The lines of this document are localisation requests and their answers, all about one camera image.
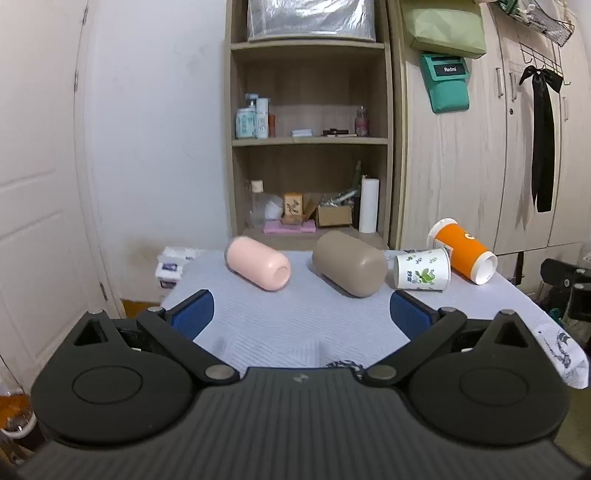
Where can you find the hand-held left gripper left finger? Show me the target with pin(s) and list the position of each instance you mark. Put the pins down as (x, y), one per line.
(193, 314)

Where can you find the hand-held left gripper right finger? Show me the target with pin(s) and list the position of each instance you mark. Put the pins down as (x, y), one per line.
(408, 315)

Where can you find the white floral paper cup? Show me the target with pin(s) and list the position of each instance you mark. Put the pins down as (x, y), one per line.
(422, 269)

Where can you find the taupe cup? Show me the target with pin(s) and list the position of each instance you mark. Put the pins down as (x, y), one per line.
(349, 263)

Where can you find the pink cup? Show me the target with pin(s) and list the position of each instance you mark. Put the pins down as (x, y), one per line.
(257, 263)

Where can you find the orange paper cup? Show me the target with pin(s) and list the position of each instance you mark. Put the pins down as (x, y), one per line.
(463, 251)

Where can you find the white tissue packet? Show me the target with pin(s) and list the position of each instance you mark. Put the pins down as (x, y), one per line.
(170, 272)

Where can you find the white table cloth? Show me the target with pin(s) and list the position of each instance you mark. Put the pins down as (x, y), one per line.
(323, 318)

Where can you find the white paper towel roll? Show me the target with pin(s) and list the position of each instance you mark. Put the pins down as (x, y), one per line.
(369, 205)

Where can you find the small cardboard box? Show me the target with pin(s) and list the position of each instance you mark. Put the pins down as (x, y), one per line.
(333, 215)

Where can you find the clear glass jar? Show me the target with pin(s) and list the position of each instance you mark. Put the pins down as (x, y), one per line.
(257, 203)

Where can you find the pink sponge pad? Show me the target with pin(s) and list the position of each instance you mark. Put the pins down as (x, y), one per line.
(290, 226)

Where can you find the wooden printed box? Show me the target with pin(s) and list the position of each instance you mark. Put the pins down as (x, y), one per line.
(292, 207)

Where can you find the white printed plastic bag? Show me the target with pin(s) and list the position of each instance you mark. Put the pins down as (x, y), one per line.
(559, 350)

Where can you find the black chair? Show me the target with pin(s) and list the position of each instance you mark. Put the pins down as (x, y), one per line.
(567, 286)

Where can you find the wooden shelf unit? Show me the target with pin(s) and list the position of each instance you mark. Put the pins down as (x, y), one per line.
(308, 152)

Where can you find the light wooden wardrobe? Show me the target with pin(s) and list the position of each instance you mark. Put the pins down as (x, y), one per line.
(489, 138)

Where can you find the white door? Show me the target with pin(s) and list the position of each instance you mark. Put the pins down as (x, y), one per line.
(41, 184)

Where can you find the pink perfume bottle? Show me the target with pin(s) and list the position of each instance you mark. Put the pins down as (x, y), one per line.
(361, 122)

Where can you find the blue white pump bottle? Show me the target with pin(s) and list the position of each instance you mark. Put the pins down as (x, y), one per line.
(246, 121)

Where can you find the white tube bottle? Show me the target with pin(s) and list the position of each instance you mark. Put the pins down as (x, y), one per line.
(262, 118)

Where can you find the flat white box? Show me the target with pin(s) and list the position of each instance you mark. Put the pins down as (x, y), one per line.
(302, 133)

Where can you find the black ribbon bow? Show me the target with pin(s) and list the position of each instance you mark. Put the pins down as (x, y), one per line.
(541, 134)

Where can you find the teal pouch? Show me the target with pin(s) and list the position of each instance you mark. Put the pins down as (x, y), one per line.
(446, 84)

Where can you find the green folded bag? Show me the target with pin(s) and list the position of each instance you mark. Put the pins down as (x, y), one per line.
(444, 26)

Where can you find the silver storage bag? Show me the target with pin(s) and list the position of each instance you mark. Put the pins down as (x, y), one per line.
(312, 19)

